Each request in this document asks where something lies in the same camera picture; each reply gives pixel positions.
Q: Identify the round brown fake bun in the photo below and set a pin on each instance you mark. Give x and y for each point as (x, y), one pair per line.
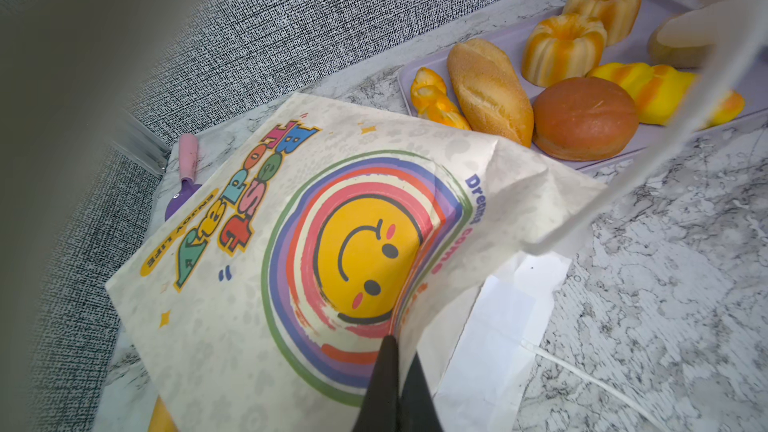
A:
(584, 119)

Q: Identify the purple toy rake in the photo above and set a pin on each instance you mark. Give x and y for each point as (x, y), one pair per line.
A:
(188, 160)

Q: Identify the golden baguette fake bread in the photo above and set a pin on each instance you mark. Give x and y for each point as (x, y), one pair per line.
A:
(489, 93)

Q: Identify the yellow ring fake bread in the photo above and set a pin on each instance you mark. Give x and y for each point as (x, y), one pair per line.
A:
(562, 47)

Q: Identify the lilac plastic tray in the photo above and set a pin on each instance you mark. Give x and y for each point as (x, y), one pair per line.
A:
(512, 40)

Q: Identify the metal tongs white tips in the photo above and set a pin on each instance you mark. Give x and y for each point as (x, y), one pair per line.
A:
(714, 22)

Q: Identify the yellow oval fake bread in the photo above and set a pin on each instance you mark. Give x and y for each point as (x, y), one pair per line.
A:
(657, 91)

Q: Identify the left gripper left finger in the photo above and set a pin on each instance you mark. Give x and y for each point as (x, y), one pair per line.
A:
(379, 410)

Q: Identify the orange twisted fake bread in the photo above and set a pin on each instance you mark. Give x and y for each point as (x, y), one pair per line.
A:
(429, 97)

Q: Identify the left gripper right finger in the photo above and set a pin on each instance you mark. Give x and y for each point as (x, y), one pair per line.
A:
(417, 412)

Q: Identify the white paper gift bag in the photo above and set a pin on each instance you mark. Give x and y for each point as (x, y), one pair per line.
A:
(262, 303)

